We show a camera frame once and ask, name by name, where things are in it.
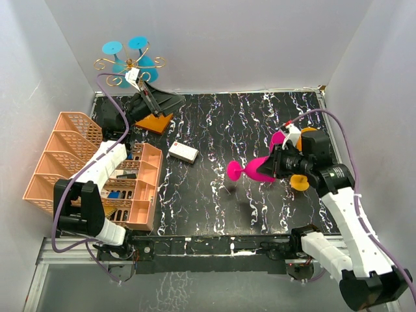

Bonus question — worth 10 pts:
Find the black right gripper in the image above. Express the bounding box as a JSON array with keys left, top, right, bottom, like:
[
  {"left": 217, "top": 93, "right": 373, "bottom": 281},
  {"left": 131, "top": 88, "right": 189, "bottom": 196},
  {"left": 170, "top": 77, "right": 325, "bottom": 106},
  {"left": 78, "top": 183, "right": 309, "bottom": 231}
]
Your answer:
[{"left": 257, "top": 143, "right": 312, "bottom": 179}]

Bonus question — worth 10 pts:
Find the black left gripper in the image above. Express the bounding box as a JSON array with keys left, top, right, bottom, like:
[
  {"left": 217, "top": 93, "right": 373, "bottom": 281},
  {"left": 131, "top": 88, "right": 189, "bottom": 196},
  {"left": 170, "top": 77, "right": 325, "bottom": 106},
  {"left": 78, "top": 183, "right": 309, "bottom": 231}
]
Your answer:
[{"left": 123, "top": 81, "right": 185, "bottom": 129}]

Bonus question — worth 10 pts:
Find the pink wine glass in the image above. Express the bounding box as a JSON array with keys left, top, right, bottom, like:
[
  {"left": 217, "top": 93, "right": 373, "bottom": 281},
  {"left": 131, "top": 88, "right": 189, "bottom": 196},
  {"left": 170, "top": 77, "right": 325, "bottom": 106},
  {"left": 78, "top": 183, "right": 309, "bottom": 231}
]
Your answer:
[
  {"left": 226, "top": 157, "right": 275, "bottom": 183},
  {"left": 269, "top": 131, "right": 285, "bottom": 152}
]

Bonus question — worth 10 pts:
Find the yellow wine glass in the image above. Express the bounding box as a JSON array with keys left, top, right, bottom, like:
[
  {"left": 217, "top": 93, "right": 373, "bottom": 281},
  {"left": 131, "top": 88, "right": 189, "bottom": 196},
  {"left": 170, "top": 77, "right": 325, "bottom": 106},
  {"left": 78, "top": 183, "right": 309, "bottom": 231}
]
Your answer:
[
  {"left": 290, "top": 174, "right": 309, "bottom": 192},
  {"left": 301, "top": 127, "right": 317, "bottom": 136}
]

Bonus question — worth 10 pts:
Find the blue wine glass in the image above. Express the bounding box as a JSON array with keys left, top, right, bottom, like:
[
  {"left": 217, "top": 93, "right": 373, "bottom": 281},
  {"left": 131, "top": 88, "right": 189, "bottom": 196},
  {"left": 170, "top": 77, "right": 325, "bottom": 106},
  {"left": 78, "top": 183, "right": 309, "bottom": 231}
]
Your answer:
[
  {"left": 102, "top": 41, "right": 130, "bottom": 88},
  {"left": 128, "top": 36, "right": 159, "bottom": 83}
]

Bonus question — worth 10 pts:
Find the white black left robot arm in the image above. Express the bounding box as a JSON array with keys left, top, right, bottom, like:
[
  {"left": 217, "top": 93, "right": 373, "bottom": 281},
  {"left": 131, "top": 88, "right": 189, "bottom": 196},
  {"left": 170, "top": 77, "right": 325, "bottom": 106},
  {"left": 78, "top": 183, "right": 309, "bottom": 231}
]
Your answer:
[{"left": 51, "top": 82, "right": 185, "bottom": 259}]

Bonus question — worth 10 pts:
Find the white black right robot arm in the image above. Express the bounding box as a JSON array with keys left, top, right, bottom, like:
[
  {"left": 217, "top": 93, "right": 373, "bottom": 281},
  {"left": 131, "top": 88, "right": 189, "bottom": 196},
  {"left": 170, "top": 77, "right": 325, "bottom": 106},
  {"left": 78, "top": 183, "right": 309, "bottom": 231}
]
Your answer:
[{"left": 257, "top": 125, "right": 412, "bottom": 311}]

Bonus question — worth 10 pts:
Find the white red small box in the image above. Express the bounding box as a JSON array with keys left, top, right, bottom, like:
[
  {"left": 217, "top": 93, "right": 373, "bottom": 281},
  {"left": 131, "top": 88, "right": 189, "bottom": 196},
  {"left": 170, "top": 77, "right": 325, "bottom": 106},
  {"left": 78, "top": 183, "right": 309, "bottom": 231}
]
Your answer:
[{"left": 168, "top": 141, "right": 199, "bottom": 164}]

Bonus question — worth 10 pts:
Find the pink plastic file organizer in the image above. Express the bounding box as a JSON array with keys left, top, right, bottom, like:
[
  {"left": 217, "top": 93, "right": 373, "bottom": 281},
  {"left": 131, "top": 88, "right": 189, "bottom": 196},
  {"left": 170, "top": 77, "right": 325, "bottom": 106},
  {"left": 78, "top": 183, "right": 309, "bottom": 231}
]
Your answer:
[{"left": 23, "top": 112, "right": 163, "bottom": 231}]

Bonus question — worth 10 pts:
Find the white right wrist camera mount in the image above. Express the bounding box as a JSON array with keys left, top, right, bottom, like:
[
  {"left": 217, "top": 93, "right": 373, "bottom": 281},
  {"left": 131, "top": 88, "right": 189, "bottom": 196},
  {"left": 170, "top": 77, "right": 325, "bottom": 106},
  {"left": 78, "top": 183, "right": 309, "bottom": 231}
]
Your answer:
[{"left": 280, "top": 122, "right": 301, "bottom": 150}]

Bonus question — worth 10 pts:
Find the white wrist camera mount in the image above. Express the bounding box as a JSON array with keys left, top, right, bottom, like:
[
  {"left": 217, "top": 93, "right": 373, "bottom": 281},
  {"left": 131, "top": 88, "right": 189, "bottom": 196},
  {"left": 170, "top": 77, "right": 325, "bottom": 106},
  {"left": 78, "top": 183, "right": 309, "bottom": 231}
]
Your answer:
[
  {"left": 125, "top": 68, "right": 142, "bottom": 93},
  {"left": 280, "top": 122, "right": 301, "bottom": 150}
]

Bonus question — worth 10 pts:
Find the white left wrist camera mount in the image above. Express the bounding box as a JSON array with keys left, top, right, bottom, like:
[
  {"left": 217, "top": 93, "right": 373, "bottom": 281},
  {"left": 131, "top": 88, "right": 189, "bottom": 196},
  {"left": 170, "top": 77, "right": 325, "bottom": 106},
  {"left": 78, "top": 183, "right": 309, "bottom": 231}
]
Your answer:
[{"left": 125, "top": 68, "right": 142, "bottom": 93}]

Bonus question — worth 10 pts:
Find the gold wire wine glass rack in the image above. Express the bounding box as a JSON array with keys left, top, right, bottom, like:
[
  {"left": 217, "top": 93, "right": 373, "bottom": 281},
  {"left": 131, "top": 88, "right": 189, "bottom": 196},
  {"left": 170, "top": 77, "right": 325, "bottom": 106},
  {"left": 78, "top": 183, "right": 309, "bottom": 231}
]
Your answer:
[{"left": 93, "top": 39, "right": 174, "bottom": 135}]

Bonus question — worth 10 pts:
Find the black metal front rail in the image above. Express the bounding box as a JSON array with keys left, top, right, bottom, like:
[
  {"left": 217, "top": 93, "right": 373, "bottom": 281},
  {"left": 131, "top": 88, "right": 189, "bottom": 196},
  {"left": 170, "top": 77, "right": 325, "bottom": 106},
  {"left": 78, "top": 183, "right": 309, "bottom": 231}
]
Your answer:
[{"left": 38, "top": 232, "right": 355, "bottom": 277}]

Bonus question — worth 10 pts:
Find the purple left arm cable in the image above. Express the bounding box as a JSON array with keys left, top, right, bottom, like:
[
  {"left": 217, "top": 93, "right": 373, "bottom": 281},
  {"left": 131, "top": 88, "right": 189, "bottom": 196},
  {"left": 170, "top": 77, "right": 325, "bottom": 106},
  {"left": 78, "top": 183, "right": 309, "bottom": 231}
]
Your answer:
[{"left": 51, "top": 73, "right": 133, "bottom": 283}]

